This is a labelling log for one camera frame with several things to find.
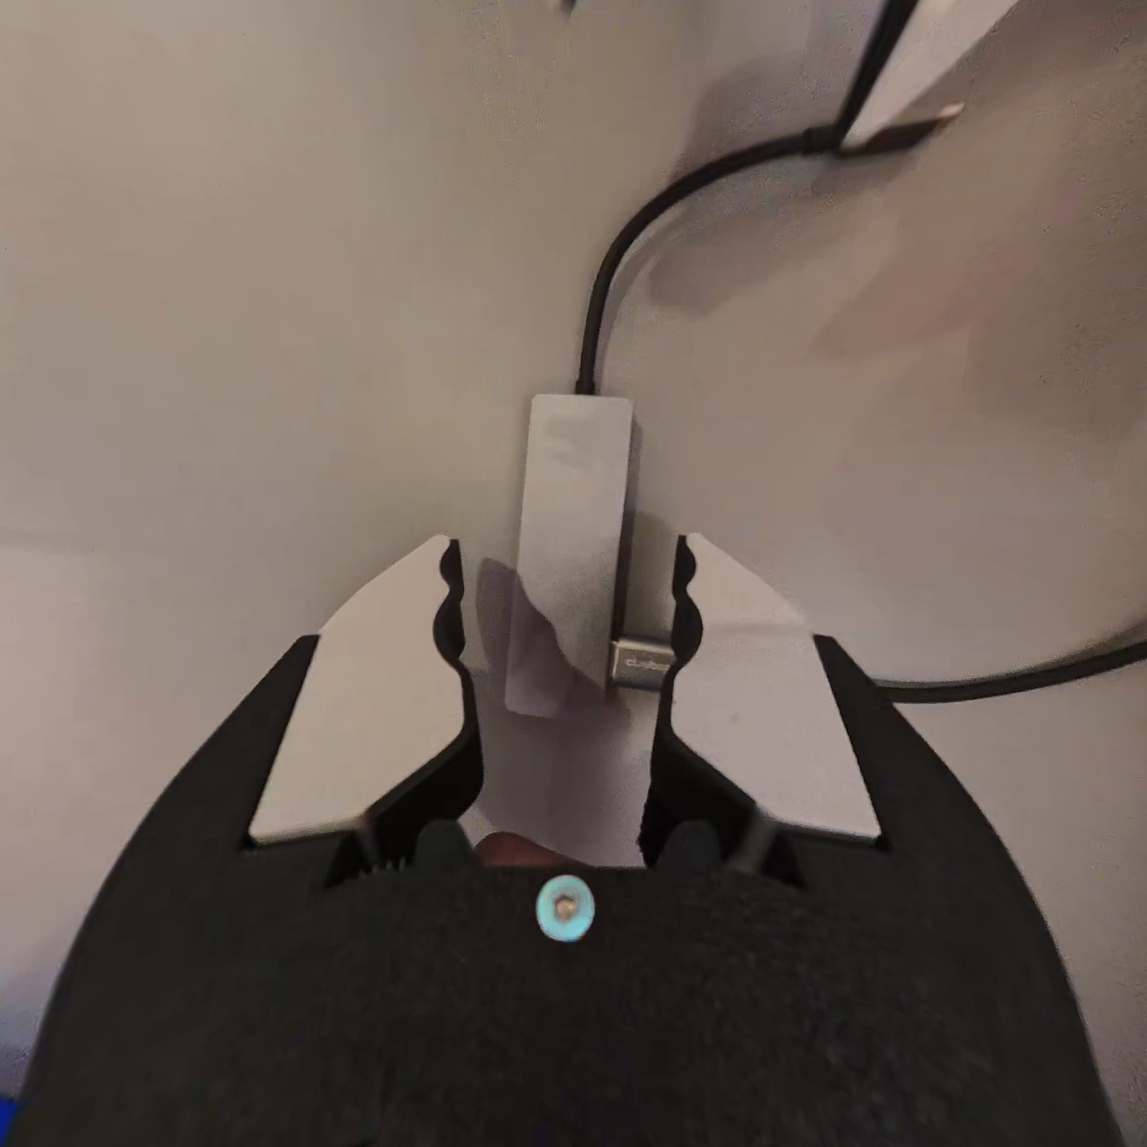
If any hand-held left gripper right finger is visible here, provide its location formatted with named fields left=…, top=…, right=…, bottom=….
left=637, top=533, right=883, bottom=865

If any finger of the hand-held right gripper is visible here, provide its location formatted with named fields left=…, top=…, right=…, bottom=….
left=832, top=0, right=1022, bottom=155

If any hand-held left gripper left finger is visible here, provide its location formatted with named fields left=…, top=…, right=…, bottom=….
left=245, top=535, right=487, bottom=865

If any grey usb hub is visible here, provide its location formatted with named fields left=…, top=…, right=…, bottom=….
left=503, top=102, right=966, bottom=718

